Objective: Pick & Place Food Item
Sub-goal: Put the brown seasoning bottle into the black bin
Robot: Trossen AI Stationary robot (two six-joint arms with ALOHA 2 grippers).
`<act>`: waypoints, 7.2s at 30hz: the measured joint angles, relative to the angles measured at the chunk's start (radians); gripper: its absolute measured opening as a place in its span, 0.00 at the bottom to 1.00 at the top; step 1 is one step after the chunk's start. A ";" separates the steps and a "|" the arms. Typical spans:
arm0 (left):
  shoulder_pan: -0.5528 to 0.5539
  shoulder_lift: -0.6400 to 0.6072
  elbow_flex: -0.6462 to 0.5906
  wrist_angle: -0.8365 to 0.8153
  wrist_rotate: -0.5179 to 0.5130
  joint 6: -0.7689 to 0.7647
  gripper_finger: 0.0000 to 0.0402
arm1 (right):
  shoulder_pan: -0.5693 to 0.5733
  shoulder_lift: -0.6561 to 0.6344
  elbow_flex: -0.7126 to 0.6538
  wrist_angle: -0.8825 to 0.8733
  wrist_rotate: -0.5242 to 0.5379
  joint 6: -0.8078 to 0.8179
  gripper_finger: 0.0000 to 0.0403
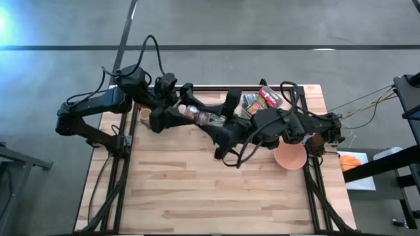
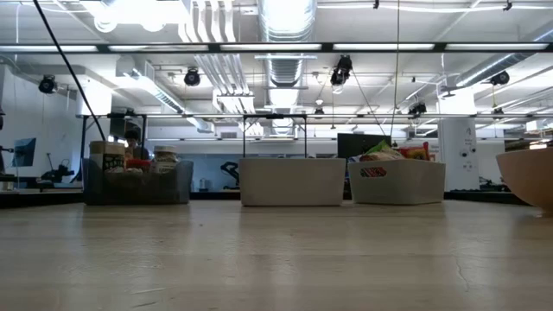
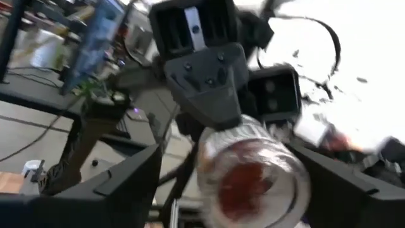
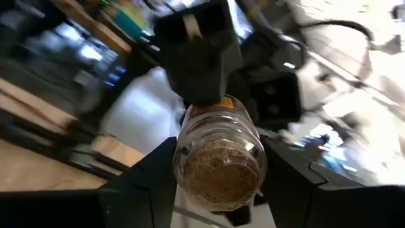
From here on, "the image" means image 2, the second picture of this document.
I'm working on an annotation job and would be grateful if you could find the thin hanging cable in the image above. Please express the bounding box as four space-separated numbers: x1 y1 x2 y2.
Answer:
390 0 401 139

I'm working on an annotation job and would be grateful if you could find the black monitor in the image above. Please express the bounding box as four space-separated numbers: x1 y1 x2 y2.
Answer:
337 133 393 159

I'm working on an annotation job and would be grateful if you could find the red beef ramen packet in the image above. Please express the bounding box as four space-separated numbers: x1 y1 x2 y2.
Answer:
395 141 433 162

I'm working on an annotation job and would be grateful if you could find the clear plastic container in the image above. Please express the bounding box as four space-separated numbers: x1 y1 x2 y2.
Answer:
347 158 447 206

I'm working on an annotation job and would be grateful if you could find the tan-lid round can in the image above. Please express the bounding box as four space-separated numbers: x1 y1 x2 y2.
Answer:
89 141 126 172

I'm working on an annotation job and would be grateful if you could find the black background frame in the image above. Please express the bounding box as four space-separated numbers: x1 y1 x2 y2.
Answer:
241 113 308 161

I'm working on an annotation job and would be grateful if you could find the white plastic bin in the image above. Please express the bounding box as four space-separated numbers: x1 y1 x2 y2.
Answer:
238 157 346 207

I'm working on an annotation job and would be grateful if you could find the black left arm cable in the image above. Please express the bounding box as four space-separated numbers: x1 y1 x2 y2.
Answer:
32 0 107 142

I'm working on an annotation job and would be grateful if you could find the salmon pink bowl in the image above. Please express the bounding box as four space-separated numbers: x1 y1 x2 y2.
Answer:
495 147 553 217

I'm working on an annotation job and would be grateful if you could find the black overhead camera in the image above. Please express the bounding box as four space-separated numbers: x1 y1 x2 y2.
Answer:
330 54 354 87

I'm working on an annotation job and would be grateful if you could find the black aluminium table frame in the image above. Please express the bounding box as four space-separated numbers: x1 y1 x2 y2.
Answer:
0 188 526 209

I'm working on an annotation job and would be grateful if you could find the person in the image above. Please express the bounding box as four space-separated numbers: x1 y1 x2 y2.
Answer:
124 128 150 161

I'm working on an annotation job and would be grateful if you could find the white column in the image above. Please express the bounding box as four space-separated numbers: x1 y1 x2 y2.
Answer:
437 118 480 192

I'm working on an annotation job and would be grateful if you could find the small dark monitor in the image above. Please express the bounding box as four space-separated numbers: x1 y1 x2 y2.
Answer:
11 136 38 168

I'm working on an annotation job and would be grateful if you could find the dark gray translucent bin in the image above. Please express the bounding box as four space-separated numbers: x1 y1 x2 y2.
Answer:
84 157 194 206

